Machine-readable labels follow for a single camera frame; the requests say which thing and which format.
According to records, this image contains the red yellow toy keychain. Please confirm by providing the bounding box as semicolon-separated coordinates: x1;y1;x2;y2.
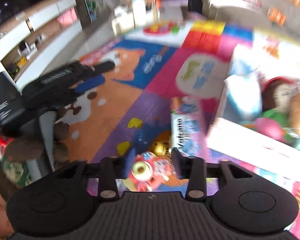
122;141;172;192

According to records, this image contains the pink Volcano card pack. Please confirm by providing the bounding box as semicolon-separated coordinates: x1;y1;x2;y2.
170;96;210;160

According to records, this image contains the blue white tissue pack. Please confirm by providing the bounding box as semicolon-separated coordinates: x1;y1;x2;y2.
224;55;262;121

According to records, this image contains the pink teal squishy toy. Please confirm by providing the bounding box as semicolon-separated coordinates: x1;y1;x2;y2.
254;118;300;151

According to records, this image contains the crochet doll red hat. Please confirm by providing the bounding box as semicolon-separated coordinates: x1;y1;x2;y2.
261;76;298;128

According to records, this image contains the hand in brown glove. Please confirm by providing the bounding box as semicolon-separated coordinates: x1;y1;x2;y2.
0;122;69;239

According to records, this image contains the colourful cartoon play mat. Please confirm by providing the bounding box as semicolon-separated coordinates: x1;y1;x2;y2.
61;21;300;239

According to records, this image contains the pink open gift box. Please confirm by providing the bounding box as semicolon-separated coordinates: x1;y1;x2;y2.
206;42;300;182

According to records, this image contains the white cup holder box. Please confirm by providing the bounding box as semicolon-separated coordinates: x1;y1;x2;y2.
111;6;135;36

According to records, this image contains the white thermos bottle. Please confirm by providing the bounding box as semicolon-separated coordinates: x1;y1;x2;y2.
131;0;147;28

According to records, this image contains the orange clownfish plush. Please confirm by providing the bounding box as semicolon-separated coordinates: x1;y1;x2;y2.
267;7;287;27

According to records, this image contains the white wall shelf unit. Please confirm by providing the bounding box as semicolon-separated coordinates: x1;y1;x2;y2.
0;0;82;88

